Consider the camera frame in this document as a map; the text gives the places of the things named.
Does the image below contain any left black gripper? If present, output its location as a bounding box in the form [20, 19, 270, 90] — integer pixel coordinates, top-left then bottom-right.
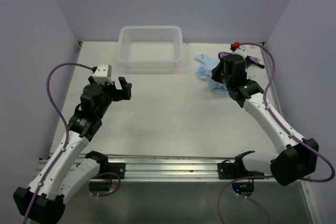
[96, 77, 131, 118]

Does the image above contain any light blue towel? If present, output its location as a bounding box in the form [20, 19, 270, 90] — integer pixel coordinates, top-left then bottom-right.
[194, 54, 228, 97]

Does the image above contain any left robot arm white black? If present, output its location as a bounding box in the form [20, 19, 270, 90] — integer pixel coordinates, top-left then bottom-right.
[13, 77, 132, 223]

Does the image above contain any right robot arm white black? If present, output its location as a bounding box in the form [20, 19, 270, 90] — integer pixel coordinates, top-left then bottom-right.
[212, 54, 319, 186]

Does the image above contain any purple and grey towel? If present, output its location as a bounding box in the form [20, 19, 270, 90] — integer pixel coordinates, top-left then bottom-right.
[218, 52, 265, 69]

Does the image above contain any white plastic basket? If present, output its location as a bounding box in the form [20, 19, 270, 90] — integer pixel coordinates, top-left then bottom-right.
[117, 26, 183, 69]

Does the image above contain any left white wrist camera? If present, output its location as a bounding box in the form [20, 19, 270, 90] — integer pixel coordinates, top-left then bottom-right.
[92, 64, 112, 84]

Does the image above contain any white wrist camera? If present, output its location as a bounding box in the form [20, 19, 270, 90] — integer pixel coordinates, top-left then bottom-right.
[92, 64, 112, 84]
[230, 42, 247, 59]

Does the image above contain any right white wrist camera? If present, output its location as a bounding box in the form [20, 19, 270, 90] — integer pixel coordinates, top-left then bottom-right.
[230, 42, 247, 59]

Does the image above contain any aluminium mounting rail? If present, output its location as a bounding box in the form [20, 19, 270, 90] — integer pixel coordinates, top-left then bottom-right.
[108, 155, 234, 182]

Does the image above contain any left black base bracket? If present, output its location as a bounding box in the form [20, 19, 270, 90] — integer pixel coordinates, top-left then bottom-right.
[107, 163, 126, 179]

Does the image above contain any black base bracket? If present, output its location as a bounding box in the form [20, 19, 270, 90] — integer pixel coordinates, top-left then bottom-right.
[107, 163, 126, 179]
[217, 159, 244, 179]

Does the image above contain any right black base bracket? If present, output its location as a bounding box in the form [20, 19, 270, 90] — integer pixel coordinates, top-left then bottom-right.
[217, 159, 244, 179]

